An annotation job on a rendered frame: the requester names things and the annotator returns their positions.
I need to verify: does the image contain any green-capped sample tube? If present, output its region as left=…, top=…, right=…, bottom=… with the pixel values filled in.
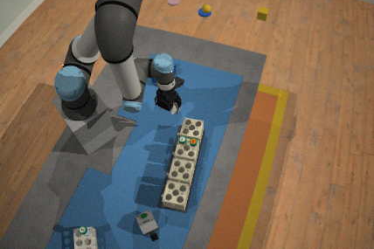
left=190, top=138, right=197, bottom=147

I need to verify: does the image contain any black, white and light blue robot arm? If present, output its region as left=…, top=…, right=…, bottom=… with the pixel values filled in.
left=54, top=0, right=184, bottom=121

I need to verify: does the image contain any cream bucket adapter with round holes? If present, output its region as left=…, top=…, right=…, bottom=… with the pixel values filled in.
left=174, top=138, right=199, bottom=166

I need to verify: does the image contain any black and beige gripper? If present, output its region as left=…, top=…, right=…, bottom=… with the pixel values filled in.
left=155, top=86, right=182, bottom=115

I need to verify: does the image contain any white tube rack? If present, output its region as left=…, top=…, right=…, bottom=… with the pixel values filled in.
left=73, top=227, right=98, bottom=249

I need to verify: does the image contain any blue bench mat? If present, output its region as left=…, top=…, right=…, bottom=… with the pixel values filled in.
left=46, top=58, right=244, bottom=249

